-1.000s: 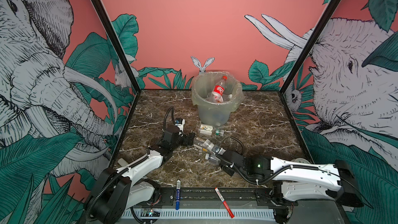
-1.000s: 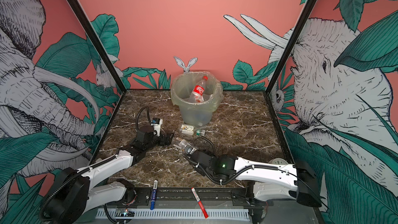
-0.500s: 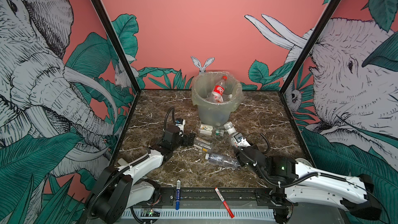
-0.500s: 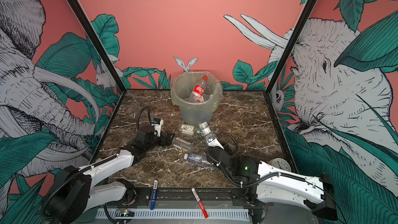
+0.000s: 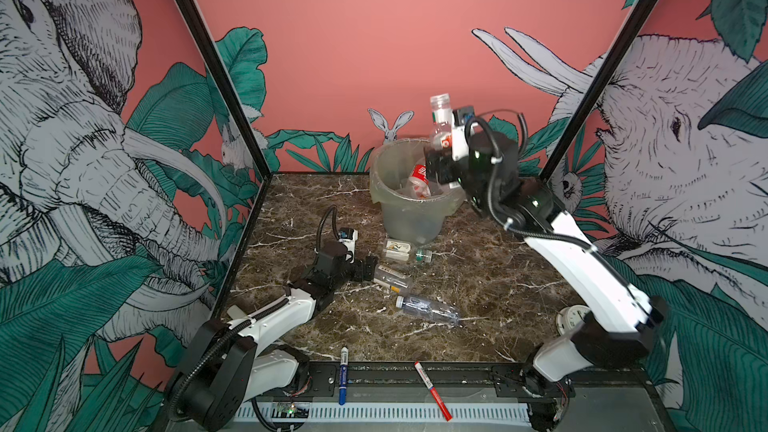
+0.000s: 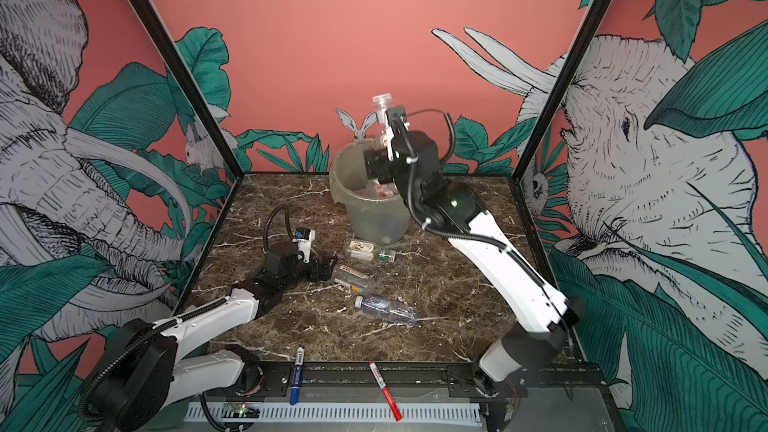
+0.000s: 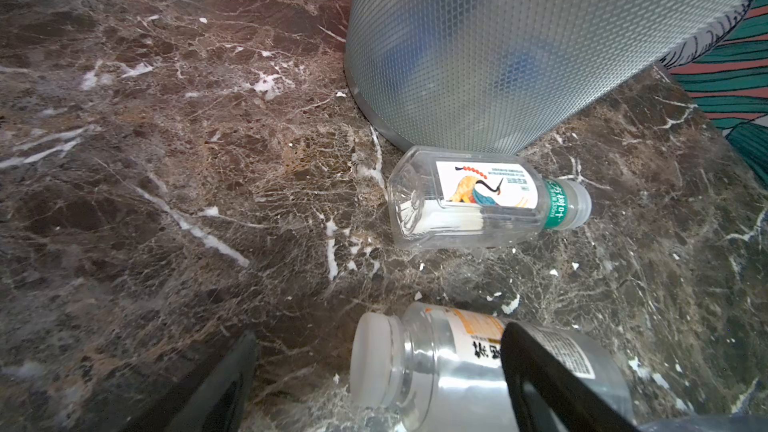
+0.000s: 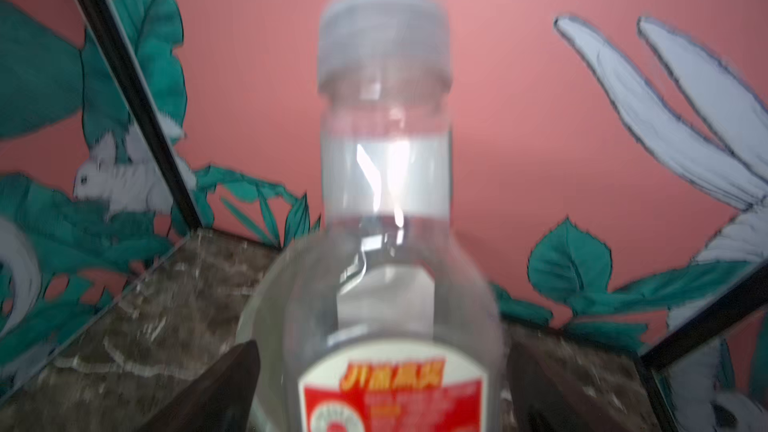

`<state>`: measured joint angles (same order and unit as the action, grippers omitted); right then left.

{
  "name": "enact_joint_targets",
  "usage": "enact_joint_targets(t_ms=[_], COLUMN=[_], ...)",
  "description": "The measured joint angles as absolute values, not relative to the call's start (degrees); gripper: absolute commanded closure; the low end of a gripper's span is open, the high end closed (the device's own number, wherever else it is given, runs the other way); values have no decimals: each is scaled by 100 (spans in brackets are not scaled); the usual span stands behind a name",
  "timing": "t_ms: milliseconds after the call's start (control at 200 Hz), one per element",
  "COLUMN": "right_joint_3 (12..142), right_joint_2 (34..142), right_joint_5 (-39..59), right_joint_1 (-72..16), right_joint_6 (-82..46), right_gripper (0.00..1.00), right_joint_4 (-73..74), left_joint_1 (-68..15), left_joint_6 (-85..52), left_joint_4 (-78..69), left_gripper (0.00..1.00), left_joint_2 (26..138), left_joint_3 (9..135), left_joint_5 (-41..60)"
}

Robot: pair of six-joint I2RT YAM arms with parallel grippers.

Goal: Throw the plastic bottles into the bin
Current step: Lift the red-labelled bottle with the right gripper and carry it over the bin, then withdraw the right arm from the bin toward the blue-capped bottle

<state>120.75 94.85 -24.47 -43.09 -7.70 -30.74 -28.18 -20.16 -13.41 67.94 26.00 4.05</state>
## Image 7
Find orange label clear bottle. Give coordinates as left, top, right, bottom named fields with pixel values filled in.
left=349, top=302, right=635, bottom=431

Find small bird label bottle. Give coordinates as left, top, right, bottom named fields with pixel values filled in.
left=387, top=146, right=592, bottom=250

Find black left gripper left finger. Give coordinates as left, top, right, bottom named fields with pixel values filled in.
left=123, top=330, right=257, bottom=431

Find translucent grey waste bin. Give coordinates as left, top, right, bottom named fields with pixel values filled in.
left=344, top=0, right=745, bottom=154

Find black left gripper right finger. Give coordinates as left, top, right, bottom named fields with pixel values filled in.
left=500, top=323, right=637, bottom=431

